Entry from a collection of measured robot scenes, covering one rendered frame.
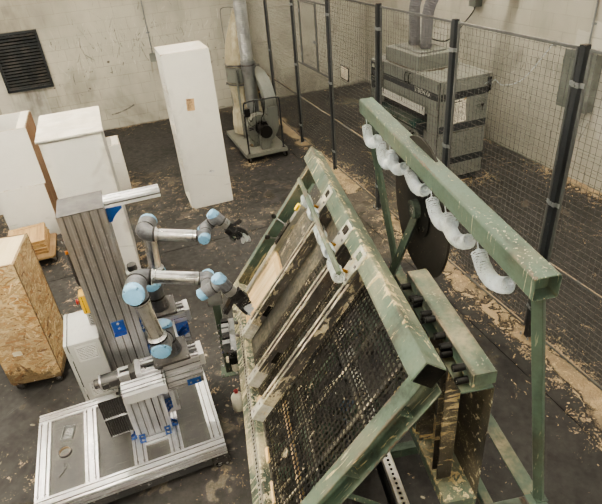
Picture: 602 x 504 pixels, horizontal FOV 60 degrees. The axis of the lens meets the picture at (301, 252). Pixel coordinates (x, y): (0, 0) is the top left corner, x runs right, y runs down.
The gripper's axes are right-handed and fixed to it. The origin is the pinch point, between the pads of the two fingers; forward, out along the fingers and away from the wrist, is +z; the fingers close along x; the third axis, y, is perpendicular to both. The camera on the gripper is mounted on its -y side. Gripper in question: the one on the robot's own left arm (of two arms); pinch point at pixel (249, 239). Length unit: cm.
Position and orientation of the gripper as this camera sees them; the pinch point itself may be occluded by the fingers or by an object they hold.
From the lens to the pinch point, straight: 368.4
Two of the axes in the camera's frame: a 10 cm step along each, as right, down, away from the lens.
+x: 7.2, -3.8, -5.8
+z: 6.8, 5.4, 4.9
